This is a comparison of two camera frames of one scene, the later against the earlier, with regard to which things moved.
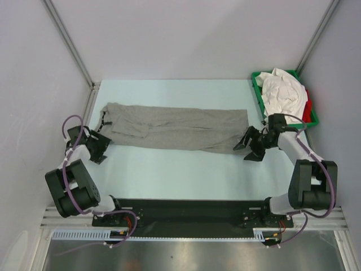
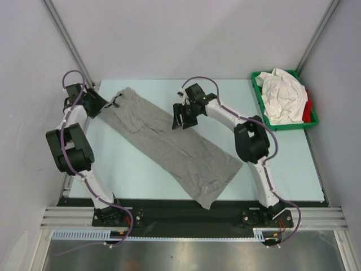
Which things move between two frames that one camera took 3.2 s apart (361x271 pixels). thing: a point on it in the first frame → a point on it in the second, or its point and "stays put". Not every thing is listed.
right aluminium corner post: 307,54 stays put
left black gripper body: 99,146 → 96,104
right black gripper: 256,154 → 180,109
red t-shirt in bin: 307,110 stays put
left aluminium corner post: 54,13 stays put
